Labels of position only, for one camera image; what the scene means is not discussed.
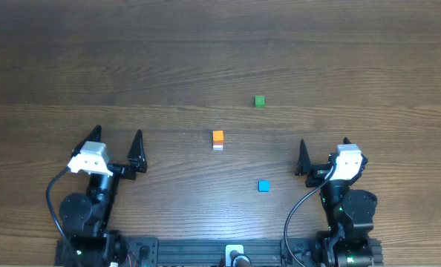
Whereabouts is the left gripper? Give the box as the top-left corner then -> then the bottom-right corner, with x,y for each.
71,124 -> 148,182

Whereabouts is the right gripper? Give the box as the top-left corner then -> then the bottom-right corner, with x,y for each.
295,136 -> 353,188

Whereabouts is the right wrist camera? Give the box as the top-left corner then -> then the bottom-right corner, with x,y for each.
327,143 -> 365,182

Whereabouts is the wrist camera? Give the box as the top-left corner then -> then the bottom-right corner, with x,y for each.
327,143 -> 365,182
67,140 -> 114,177

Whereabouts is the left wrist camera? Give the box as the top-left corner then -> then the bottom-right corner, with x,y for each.
67,140 -> 114,177

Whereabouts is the mounting rail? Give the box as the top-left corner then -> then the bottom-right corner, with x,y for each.
55,237 -> 385,267

